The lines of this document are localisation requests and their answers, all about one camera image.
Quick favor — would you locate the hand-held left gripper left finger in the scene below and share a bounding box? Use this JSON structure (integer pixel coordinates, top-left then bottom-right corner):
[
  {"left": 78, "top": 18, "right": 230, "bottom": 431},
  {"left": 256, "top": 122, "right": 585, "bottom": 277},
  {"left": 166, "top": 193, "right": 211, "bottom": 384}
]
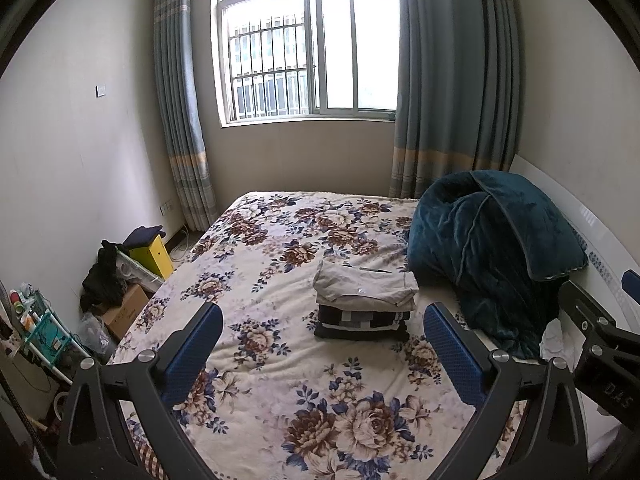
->
[{"left": 56, "top": 301, "right": 224, "bottom": 480}]

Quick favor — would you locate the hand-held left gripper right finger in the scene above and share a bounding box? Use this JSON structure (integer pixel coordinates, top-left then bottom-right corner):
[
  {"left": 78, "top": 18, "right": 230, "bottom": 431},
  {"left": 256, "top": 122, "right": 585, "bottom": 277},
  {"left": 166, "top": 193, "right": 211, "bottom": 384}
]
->
[{"left": 422, "top": 301, "right": 589, "bottom": 480}]

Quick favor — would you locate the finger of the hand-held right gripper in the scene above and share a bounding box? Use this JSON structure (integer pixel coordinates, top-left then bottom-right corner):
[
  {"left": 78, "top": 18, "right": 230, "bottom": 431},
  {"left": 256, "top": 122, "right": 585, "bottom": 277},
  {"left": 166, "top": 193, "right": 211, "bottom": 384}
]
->
[
  {"left": 621, "top": 269, "right": 640, "bottom": 307},
  {"left": 558, "top": 280, "right": 617, "bottom": 358}
]

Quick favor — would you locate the beige long-sleeved shirt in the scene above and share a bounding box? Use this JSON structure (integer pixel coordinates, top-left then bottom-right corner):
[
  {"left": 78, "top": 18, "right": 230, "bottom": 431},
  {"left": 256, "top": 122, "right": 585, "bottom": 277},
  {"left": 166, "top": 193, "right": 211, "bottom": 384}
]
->
[{"left": 313, "top": 259, "right": 420, "bottom": 312}]

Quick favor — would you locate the black clothes pile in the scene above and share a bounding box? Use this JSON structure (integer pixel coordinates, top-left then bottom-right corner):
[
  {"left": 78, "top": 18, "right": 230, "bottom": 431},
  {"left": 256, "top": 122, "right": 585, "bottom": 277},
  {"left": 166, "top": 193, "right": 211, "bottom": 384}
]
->
[{"left": 79, "top": 240, "right": 129, "bottom": 312}]

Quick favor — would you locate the white crumpled cloth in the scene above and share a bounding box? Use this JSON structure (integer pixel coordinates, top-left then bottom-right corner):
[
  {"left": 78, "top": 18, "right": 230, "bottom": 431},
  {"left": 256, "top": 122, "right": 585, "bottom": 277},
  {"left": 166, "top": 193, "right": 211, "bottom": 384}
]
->
[{"left": 539, "top": 317, "right": 582, "bottom": 362}]

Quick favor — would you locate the white bed headboard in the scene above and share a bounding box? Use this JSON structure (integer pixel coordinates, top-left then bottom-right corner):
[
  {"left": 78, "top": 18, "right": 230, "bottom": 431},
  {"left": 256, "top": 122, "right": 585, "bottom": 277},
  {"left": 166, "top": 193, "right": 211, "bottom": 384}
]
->
[{"left": 509, "top": 154, "right": 640, "bottom": 463}]

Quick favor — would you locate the cardboard box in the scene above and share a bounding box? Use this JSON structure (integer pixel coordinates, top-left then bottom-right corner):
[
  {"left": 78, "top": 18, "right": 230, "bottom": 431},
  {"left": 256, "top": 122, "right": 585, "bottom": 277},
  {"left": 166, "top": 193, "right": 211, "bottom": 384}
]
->
[{"left": 102, "top": 283, "right": 151, "bottom": 342}]

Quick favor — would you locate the floral bed blanket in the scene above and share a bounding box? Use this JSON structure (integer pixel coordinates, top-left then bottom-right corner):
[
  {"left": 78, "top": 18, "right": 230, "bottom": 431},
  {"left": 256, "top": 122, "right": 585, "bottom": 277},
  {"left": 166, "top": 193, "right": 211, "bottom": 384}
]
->
[{"left": 107, "top": 191, "right": 551, "bottom": 480}]

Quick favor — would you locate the black folded garment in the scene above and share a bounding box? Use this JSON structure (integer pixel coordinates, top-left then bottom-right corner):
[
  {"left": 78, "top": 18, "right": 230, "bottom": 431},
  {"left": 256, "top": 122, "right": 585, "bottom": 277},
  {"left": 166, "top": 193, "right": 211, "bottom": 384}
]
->
[{"left": 313, "top": 322, "right": 410, "bottom": 344}]

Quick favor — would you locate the navy striped folded sweater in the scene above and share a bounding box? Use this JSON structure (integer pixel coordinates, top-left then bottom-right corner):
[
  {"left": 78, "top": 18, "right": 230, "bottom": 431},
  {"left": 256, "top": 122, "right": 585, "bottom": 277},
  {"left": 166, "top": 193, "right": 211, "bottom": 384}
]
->
[{"left": 317, "top": 304, "right": 414, "bottom": 334}]

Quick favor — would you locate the yellow box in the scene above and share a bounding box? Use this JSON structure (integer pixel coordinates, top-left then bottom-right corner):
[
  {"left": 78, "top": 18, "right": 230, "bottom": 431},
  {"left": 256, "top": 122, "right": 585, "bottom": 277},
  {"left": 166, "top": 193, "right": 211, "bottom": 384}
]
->
[{"left": 130, "top": 234, "right": 175, "bottom": 281}]

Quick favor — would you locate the white plastic storage box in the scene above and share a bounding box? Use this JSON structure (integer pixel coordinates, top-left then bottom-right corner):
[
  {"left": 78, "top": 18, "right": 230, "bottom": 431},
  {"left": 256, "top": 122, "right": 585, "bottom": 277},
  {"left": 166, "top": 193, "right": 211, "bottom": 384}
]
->
[{"left": 114, "top": 250, "right": 161, "bottom": 292}]

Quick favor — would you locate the teal plush blanket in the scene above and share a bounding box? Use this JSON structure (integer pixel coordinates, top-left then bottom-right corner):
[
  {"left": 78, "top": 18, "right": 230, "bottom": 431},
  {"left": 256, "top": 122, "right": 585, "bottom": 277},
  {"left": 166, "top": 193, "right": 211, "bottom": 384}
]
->
[{"left": 407, "top": 170, "right": 589, "bottom": 360}]

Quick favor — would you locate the clear plastic bag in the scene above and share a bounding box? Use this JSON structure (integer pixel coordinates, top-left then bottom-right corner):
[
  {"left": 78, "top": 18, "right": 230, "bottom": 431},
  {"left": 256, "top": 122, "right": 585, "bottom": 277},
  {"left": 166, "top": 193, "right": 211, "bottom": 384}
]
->
[{"left": 74, "top": 312, "right": 109, "bottom": 362}]

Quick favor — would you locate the dark blue cloth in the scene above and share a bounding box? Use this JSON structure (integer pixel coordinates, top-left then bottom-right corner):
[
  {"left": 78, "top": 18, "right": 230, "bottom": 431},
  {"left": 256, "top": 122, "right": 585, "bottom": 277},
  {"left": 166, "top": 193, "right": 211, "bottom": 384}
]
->
[{"left": 122, "top": 225, "right": 165, "bottom": 250}]

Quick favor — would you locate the teal storage rack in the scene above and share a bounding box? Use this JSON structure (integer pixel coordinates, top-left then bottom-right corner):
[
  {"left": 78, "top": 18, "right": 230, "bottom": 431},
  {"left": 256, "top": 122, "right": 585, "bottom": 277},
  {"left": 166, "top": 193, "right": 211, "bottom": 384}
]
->
[{"left": 9, "top": 284, "right": 97, "bottom": 387}]

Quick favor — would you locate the blue-grey curtain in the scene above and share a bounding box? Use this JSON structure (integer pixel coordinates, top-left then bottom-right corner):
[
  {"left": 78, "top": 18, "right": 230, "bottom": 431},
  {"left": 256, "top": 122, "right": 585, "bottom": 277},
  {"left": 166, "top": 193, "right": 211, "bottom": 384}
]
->
[
  {"left": 152, "top": 0, "right": 217, "bottom": 232},
  {"left": 389, "top": 0, "right": 527, "bottom": 201}
]

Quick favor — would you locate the barred window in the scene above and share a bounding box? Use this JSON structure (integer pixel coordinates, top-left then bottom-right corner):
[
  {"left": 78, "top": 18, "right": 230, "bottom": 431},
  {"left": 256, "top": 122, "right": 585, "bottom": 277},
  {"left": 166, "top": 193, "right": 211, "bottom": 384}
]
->
[{"left": 210, "top": 0, "right": 402, "bottom": 129}]

